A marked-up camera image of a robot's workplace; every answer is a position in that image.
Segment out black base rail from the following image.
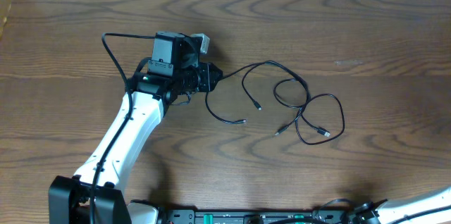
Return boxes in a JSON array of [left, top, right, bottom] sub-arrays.
[[123, 201, 357, 224]]

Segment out left camera cable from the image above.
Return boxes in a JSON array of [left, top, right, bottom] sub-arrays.
[[87, 32, 158, 224]]

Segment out black USB cable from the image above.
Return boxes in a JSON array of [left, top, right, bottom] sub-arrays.
[[204, 60, 311, 137], [273, 78, 345, 147]]

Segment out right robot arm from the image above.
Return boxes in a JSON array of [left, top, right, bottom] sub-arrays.
[[347, 187, 450, 224]]

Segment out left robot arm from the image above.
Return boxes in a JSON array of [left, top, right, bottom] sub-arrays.
[[49, 31, 223, 223]]

